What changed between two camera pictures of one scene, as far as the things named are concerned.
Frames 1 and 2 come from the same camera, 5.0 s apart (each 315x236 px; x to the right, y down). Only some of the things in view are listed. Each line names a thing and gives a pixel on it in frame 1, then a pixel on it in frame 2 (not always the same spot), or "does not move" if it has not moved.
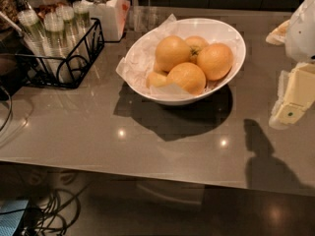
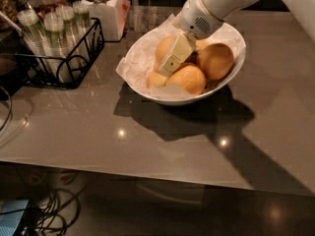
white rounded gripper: [301, 33] -> [198, 19]
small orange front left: [157, 80] does not move
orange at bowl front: [189, 77] does not move
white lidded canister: [110, 10] does not move
